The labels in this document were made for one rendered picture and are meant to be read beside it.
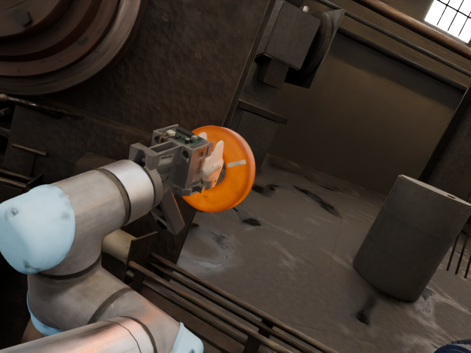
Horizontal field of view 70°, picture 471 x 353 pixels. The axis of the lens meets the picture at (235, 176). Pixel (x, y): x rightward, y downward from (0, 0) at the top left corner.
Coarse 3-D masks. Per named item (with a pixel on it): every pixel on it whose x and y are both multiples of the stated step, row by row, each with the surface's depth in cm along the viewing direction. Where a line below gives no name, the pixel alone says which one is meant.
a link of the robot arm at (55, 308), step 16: (80, 272) 35; (96, 272) 38; (32, 288) 36; (48, 288) 35; (64, 288) 35; (80, 288) 36; (96, 288) 36; (112, 288) 37; (32, 304) 37; (48, 304) 36; (64, 304) 35; (80, 304) 35; (96, 304) 35; (32, 320) 39; (48, 320) 37; (64, 320) 35; (80, 320) 34
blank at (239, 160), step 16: (208, 128) 59; (224, 128) 58; (224, 144) 58; (240, 144) 57; (224, 160) 58; (240, 160) 57; (224, 176) 58; (240, 176) 57; (208, 192) 59; (224, 192) 58; (240, 192) 57; (208, 208) 60; (224, 208) 58
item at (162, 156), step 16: (176, 128) 50; (160, 144) 44; (176, 144) 45; (192, 144) 47; (208, 144) 47; (144, 160) 44; (160, 160) 42; (176, 160) 45; (192, 160) 45; (160, 176) 44; (176, 176) 47; (192, 176) 48; (160, 192) 42; (176, 192) 48; (192, 192) 50
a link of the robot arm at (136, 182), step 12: (108, 168) 38; (120, 168) 39; (132, 168) 40; (120, 180) 37; (132, 180) 38; (144, 180) 40; (132, 192) 38; (144, 192) 39; (132, 204) 38; (144, 204) 40; (132, 216) 39
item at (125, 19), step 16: (128, 0) 61; (128, 16) 62; (112, 32) 62; (128, 32) 63; (96, 48) 63; (112, 48) 63; (80, 64) 63; (96, 64) 64; (0, 80) 62; (16, 80) 63; (32, 80) 63; (48, 80) 63; (64, 80) 64; (80, 80) 64
